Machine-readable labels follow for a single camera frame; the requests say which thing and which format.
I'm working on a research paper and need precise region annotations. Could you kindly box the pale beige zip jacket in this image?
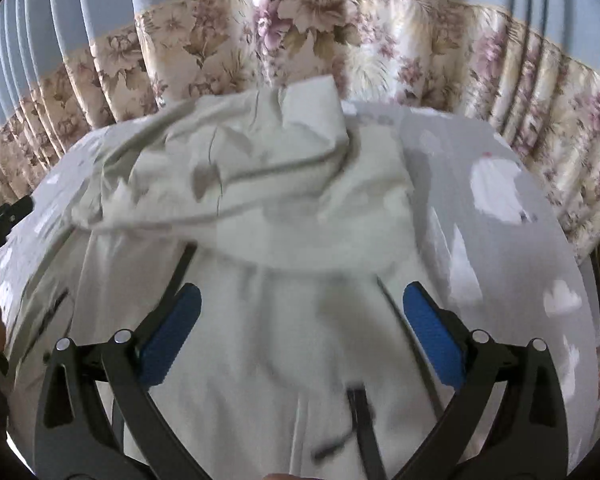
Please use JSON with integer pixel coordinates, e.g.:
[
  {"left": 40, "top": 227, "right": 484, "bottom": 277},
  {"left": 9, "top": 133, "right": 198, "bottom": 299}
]
[{"left": 5, "top": 74, "right": 461, "bottom": 480}]

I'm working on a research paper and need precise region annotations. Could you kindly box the grey bear print bed sheet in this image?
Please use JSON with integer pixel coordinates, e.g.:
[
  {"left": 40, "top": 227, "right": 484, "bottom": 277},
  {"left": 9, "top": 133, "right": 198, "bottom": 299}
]
[{"left": 0, "top": 100, "right": 600, "bottom": 480}]

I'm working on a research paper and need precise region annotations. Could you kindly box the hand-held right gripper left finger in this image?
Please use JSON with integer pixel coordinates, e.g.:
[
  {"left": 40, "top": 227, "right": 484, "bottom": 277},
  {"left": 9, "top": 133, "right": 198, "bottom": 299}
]
[{"left": 34, "top": 282, "right": 203, "bottom": 480}]

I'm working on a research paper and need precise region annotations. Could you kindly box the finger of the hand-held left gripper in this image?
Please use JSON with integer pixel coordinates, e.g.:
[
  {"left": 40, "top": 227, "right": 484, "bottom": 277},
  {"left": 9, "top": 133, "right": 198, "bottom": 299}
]
[{"left": 0, "top": 195, "right": 35, "bottom": 261}]

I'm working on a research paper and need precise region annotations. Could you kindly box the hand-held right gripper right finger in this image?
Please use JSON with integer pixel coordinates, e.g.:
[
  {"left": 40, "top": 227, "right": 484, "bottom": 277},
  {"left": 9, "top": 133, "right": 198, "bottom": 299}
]
[{"left": 402, "top": 282, "right": 567, "bottom": 480}]

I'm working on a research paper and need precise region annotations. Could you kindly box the blue curtain with floral hem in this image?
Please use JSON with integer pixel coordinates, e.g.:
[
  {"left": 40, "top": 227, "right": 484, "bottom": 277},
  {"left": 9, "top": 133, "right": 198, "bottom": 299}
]
[{"left": 0, "top": 0, "right": 600, "bottom": 261}]

